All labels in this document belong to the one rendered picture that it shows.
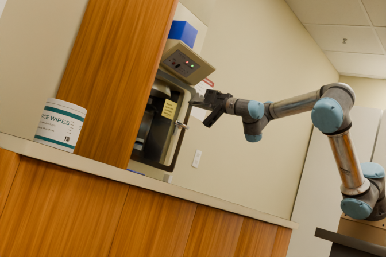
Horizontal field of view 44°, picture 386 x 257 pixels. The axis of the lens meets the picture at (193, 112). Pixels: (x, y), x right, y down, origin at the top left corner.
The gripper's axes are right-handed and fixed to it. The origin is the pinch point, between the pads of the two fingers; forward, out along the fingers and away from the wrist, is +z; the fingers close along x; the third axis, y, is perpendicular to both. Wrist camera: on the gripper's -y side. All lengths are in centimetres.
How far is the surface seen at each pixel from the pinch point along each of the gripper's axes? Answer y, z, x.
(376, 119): 78, -10, -284
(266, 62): 77, 49, -153
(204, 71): 15.9, -2.5, -0.3
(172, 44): 17.5, -2.4, 27.3
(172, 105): -4.0, 2.5, 9.4
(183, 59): 15.1, -1.8, 16.7
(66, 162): -40, -24, 82
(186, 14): 37.4, 6.1, 14.2
